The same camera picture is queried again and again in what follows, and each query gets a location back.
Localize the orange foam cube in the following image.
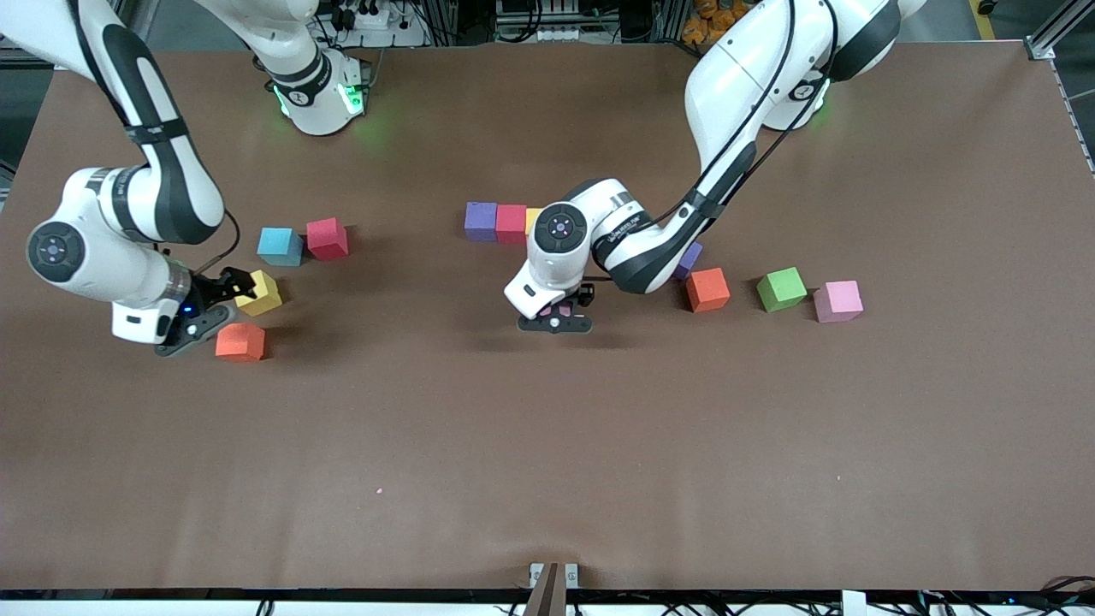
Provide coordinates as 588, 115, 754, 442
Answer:
215, 322, 266, 363
685, 267, 731, 314

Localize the red foam cube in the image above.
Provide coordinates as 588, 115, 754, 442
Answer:
496, 204, 529, 246
305, 217, 350, 258

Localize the light blue foam cube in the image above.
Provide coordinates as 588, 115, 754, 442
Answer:
257, 227, 305, 267

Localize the green foam cube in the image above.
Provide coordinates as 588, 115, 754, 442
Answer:
756, 267, 808, 313

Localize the white socket strip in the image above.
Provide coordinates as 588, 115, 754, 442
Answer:
496, 0, 584, 45

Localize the white power strip with plugs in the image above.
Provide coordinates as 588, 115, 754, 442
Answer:
329, 0, 429, 48

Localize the brown wooden stick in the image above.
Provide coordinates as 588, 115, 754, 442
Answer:
524, 562, 567, 616

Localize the orange snack bags pile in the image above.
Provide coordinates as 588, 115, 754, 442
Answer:
682, 0, 754, 45

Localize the aluminium frame profile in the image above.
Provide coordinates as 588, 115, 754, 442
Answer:
1027, 0, 1095, 62
0, 0, 78, 71

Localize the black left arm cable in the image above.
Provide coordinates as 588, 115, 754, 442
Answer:
589, 0, 843, 283

